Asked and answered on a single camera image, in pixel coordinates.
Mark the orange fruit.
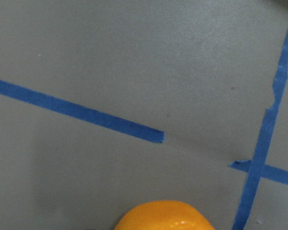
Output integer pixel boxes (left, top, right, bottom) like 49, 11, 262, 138
115, 200, 214, 230

